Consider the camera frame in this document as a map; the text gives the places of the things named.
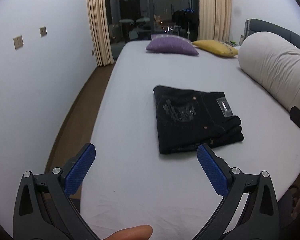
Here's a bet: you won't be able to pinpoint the black denim pants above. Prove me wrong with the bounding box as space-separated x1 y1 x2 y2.
153 86 244 154

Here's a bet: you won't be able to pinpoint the rolled beige duvet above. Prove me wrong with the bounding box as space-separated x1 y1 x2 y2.
238 31 300 111

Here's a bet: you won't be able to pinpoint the dark grey headboard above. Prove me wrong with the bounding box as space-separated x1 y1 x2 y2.
243 18 300 49

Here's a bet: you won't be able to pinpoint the yellow cushion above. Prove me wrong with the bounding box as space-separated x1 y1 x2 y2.
192 40 238 57

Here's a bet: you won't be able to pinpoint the white bed mattress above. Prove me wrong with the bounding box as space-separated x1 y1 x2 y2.
81 41 300 239

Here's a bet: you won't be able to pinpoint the right beige curtain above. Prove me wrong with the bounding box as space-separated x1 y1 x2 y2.
198 0 231 42

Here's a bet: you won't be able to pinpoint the beige curtain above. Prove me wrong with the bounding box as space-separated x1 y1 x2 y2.
87 0 114 67
198 0 231 42

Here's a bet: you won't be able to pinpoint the purple cushion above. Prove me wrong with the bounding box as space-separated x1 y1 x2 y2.
146 34 199 56

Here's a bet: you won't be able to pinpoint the dark glass window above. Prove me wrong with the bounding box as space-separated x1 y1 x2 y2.
105 0 199 59

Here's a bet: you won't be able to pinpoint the left beige curtain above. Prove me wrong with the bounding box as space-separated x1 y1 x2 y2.
87 0 114 67

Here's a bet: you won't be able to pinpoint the beige wall switch plate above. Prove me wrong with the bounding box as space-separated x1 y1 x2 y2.
39 27 47 37

